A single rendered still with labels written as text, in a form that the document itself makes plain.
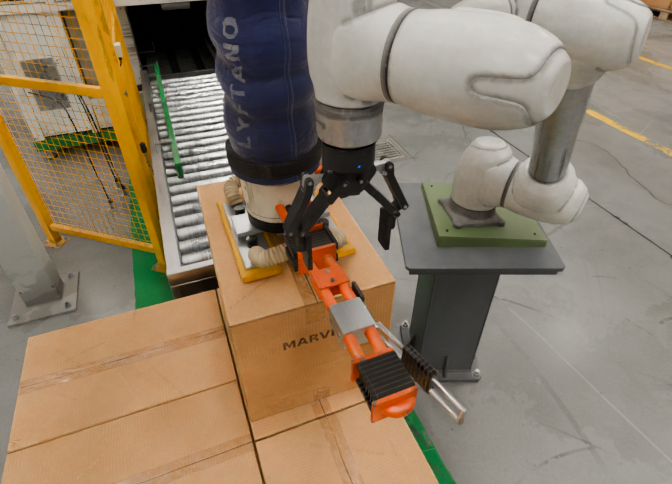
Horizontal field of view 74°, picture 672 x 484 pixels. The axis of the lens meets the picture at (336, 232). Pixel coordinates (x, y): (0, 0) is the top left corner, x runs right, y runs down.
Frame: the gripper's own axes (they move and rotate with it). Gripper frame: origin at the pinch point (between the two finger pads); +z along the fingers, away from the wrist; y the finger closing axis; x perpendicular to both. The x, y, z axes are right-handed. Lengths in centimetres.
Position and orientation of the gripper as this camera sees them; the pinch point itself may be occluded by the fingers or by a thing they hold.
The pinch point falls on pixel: (346, 249)
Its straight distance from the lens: 73.9
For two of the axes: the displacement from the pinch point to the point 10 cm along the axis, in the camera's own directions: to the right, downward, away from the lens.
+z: 0.0, 7.8, 6.2
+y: -9.3, 2.3, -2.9
